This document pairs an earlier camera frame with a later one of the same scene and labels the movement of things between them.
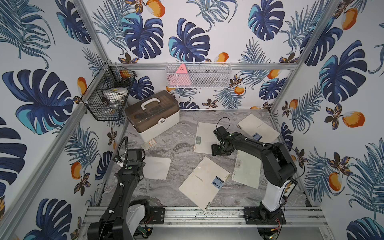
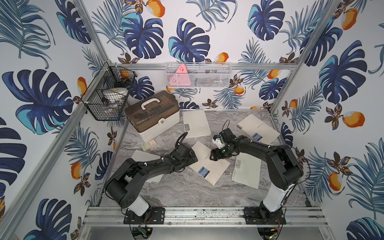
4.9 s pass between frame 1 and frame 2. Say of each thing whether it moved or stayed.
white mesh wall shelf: stayed
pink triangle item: stayed
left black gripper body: moved
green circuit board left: stayed
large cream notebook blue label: moved
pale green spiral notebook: stayed
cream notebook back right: stayed
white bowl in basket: stayed
